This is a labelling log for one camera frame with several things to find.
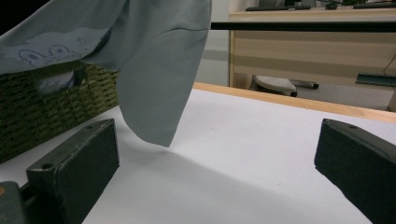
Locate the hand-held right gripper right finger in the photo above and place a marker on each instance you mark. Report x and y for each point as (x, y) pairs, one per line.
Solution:
(358, 161)

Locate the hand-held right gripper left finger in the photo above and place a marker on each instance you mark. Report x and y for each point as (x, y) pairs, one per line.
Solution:
(84, 165)

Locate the green woven basket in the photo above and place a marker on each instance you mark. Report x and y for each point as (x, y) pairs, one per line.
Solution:
(46, 112)

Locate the grey garment with rabbit print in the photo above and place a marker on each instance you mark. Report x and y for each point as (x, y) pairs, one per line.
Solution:
(155, 68)

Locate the black power strip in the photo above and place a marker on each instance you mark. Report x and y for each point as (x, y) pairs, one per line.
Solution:
(375, 79)

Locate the grey chair base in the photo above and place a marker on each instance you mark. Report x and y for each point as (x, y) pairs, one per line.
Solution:
(275, 84)

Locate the wooden desk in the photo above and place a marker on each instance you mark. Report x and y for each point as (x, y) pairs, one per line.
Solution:
(311, 53)

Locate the black keyboard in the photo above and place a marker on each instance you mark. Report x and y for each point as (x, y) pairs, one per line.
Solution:
(274, 8)
(373, 5)

